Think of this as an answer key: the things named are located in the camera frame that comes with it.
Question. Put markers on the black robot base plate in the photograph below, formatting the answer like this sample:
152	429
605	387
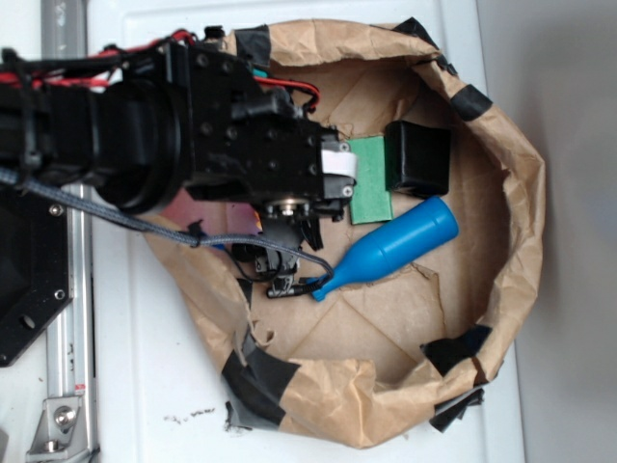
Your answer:
35	274

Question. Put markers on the metal corner bracket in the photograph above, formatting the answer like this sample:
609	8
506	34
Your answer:
61	434

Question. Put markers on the black cube block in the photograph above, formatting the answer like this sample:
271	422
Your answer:
417	159

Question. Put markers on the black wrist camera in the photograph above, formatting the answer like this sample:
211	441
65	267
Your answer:
262	265

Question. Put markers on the green sponge block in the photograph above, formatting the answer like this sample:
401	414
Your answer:
371	202

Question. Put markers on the brown paper bag bin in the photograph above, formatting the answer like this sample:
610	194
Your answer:
373	360

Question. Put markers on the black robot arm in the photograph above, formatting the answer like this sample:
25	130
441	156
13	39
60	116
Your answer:
143	123

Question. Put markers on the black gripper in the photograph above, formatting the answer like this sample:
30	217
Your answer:
254	145

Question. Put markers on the aluminium extrusion rail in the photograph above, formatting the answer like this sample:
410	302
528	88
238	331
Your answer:
70	336

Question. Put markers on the blue plastic bottle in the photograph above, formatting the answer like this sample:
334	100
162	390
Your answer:
397	243

